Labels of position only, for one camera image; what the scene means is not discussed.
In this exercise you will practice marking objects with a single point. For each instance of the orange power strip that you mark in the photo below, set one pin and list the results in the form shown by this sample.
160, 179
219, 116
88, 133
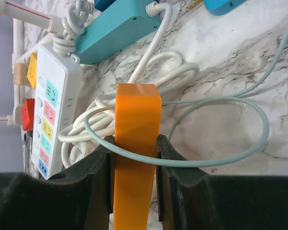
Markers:
137, 121

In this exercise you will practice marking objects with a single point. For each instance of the yellow cube socket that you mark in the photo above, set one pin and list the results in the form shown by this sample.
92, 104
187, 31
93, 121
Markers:
32, 70

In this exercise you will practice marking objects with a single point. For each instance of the dark blue cube socket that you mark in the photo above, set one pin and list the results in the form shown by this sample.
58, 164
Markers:
102, 5

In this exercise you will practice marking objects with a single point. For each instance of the light blue plug adapter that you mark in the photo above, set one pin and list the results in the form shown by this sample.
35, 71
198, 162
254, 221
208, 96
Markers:
221, 7

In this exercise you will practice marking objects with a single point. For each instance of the red cube socket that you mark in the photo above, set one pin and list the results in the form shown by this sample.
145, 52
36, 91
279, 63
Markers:
27, 114

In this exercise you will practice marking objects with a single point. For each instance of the dark metal T-handle tool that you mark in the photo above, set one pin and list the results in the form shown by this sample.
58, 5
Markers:
27, 150

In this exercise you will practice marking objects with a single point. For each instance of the teal USB power strip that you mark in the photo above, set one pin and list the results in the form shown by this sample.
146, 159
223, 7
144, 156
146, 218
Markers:
123, 23

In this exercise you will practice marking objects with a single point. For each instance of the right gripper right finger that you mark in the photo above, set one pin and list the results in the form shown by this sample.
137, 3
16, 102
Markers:
190, 199

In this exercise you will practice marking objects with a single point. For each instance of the white long power strip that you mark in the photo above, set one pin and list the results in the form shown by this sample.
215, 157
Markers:
58, 84

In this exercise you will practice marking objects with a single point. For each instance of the white PVC pipe frame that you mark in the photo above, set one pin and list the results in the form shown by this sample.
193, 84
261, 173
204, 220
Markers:
22, 14

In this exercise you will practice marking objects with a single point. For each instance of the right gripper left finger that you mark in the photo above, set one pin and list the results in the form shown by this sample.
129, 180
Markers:
77, 198

